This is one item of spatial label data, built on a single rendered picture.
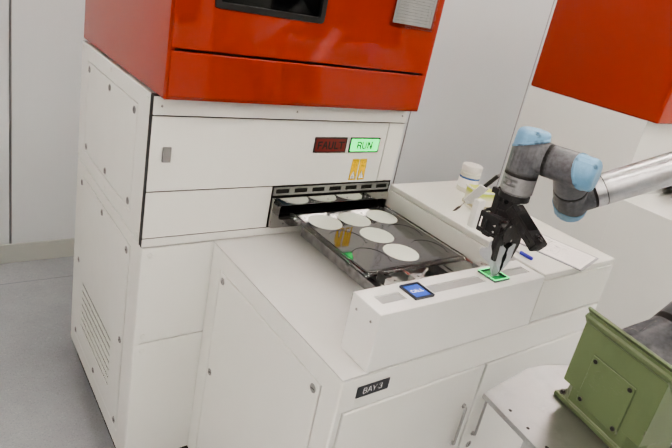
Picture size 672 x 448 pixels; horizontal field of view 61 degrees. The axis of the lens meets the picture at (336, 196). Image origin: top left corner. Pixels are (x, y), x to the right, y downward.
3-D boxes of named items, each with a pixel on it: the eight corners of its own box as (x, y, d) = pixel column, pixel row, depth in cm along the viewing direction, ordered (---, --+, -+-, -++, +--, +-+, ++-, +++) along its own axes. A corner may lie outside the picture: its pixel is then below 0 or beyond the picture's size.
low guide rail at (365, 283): (300, 235, 173) (301, 226, 172) (305, 234, 174) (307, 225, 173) (408, 327, 137) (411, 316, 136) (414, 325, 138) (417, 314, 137)
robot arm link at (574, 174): (602, 181, 128) (555, 165, 134) (606, 152, 120) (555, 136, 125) (587, 208, 126) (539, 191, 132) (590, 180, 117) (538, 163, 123)
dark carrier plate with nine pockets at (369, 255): (295, 216, 167) (295, 214, 167) (383, 208, 188) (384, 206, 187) (366, 273, 142) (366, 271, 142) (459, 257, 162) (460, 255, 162)
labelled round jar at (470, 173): (451, 187, 200) (458, 161, 197) (465, 186, 204) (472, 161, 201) (466, 194, 195) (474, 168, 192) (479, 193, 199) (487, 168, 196)
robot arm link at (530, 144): (549, 137, 122) (512, 125, 127) (533, 184, 126) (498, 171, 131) (561, 134, 128) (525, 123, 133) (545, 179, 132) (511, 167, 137)
